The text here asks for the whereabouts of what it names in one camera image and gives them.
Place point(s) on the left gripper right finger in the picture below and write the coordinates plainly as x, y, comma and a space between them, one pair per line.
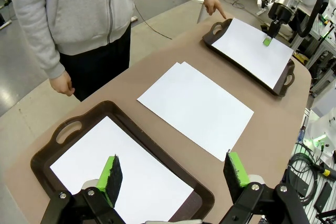
236, 176

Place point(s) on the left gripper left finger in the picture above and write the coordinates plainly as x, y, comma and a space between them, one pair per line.
110, 182

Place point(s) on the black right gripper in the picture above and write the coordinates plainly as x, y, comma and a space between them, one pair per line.
282, 12

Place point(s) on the white A4 paper stack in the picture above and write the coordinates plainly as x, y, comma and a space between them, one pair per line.
144, 169
194, 111
249, 51

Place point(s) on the right forearm in grey sleeve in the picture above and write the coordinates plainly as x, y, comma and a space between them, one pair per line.
42, 51

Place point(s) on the person's left hand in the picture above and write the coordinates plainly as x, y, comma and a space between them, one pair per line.
212, 5

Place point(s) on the person's right hand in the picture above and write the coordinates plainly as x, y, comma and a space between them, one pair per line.
63, 85

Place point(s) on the brown plastic tray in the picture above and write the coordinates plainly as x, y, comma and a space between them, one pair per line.
199, 205
278, 91

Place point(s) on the black flat box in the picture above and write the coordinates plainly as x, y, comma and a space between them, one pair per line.
323, 196

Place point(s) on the person in grey hoodie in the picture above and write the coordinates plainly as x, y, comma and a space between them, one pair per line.
78, 11

